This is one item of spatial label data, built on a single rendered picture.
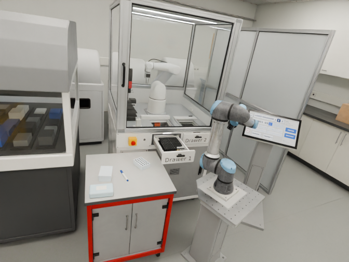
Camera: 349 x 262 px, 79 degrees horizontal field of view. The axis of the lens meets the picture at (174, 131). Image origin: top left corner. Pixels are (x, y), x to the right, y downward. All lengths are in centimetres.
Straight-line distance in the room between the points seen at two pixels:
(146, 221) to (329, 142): 326
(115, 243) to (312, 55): 265
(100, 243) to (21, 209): 69
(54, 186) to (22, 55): 99
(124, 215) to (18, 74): 112
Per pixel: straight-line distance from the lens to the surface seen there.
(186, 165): 232
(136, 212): 168
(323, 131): 423
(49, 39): 156
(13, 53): 156
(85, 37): 485
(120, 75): 177
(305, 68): 287
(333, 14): 525
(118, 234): 180
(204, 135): 219
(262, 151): 244
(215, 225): 180
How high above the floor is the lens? 177
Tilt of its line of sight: 23 degrees down
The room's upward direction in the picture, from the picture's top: 8 degrees clockwise
